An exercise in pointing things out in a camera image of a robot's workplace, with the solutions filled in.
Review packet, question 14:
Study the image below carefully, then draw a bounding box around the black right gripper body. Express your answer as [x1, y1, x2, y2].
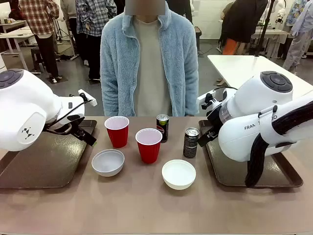
[206, 107, 223, 141]

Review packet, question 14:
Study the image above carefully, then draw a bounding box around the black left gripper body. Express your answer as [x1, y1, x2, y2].
[65, 114, 87, 140]

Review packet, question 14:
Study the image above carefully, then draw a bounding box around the black soda can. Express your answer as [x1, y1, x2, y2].
[182, 127, 201, 159]
[156, 114, 170, 143]

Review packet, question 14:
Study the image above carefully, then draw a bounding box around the red plastic cup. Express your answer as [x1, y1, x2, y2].
[104, 116, 130, 148]
[135, 128, 163, 164]

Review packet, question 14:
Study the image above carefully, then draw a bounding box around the white plastic bowl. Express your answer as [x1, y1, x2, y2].
[161, 159, 197, 190]
[91, 148, 125, 178]

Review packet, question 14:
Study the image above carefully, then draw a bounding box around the person's right forearm blue sleeve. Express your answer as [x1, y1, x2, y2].
[100, 73, 119, 116]

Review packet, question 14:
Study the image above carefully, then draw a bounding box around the person's left forearm blue sleeve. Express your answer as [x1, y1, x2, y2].
[182, 73, 200, 116]

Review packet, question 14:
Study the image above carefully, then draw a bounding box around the brown plastic serving tray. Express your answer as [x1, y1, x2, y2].
[198, 119, 304, 188]
[0, 119, 98, 189]

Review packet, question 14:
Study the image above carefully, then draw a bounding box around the large white table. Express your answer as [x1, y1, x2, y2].
[207, 55, 313, 103]

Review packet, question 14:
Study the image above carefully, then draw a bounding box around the person in blue fleece jacket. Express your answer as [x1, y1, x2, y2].
[99, 0, 200, 117]

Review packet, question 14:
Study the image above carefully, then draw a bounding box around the black stool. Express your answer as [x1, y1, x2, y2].
[30, 47, 47, 74]

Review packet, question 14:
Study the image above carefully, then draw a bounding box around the brown topped background desk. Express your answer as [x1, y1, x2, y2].
[194, 26, 202, 57]

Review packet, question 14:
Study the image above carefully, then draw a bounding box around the black stand pole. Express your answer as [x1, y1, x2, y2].
[255, 0, 274, 57]

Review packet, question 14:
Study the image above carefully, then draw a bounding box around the bystander in black jacket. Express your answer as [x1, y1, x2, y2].
[219, 0, 269, 56]

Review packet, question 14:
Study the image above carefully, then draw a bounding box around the white cluttered background desk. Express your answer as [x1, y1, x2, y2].
[251, 26, 291, 58]

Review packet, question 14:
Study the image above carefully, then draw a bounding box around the bystander in blue plaid shirt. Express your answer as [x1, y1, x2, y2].
[75, 0, 117, 83]

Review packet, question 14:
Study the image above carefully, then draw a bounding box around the bystander in grey jacket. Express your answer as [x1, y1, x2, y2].
[60, 0, 78, 57]

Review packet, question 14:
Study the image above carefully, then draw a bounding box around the bystander in red plaid shirt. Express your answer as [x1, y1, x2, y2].
[9, 0, 61, 83]

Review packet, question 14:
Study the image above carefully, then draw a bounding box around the bystander in light blue shirt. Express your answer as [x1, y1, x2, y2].
[283, 0, 313, 71]

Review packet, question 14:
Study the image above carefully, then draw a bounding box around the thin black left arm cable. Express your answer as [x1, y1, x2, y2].
[43, 94, 88, 135]

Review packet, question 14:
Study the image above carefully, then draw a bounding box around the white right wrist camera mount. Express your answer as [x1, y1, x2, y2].
[196, 89, 217, 106]

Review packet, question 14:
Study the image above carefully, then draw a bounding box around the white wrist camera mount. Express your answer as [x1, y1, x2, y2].
[196, 89, 217, 106]
[77, 89, 98, 107]

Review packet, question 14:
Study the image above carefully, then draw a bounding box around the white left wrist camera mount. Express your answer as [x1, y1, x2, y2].
[77, 89, 98, 107]

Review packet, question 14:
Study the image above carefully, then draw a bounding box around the thick black braided cable bundle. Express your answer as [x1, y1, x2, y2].
[244, 99, 313, 188]

